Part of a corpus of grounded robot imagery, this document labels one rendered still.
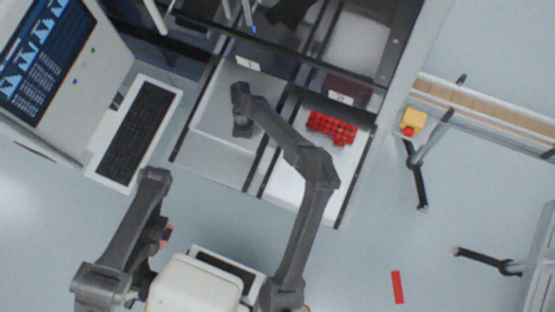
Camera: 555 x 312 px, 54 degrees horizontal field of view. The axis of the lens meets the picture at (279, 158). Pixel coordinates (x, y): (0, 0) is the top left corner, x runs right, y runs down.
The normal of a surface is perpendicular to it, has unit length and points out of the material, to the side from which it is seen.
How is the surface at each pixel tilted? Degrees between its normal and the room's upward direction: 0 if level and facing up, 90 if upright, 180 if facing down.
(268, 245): 0
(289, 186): 0
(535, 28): 0
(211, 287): 43
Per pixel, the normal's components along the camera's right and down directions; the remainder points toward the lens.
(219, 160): -0.04, -0.25
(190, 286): 0.23, -0.80
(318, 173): 0.40, -0.65
